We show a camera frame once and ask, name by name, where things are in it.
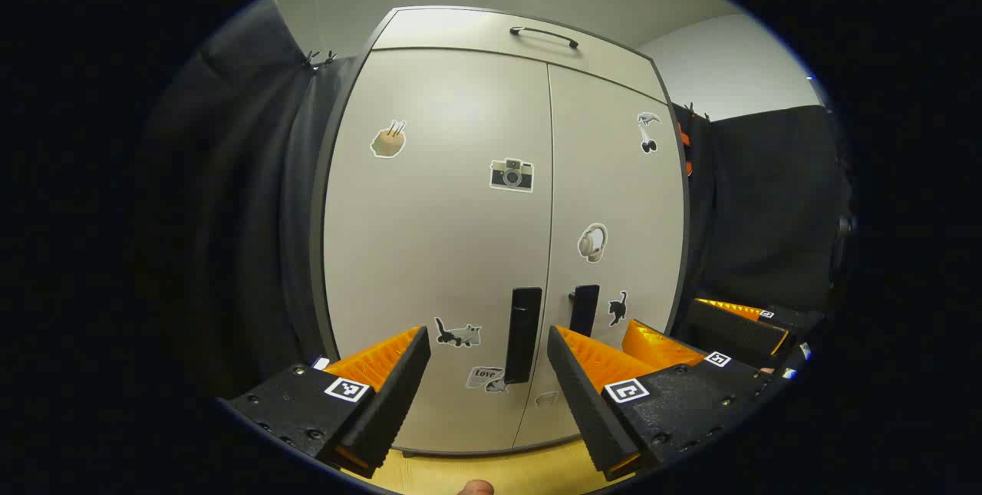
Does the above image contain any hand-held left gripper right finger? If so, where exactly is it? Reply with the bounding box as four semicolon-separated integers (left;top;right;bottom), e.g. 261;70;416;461
546;325;760;480

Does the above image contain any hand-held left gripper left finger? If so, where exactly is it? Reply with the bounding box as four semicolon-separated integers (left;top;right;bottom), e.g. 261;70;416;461
219;325;432;479

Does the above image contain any black door handle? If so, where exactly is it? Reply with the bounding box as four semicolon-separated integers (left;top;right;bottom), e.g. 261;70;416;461
569;285;601;337
504;287;543;384

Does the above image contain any cabinet door with headphone sticker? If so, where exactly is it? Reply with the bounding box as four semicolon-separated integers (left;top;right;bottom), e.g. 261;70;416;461
512;64;687;450

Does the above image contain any cabinet door with camera sticker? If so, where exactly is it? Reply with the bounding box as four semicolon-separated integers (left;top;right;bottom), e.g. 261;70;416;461
322;48;552;454

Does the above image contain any beige double-door shoe cabinet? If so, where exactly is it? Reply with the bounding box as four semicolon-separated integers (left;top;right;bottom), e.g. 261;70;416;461
309;6;691;456

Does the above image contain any beige cabinet drawer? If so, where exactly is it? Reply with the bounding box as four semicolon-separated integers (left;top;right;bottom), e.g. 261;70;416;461
372;8;668;104

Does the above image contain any black drawer handle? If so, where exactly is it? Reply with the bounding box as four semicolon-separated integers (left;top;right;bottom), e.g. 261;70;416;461
509;25;580;49

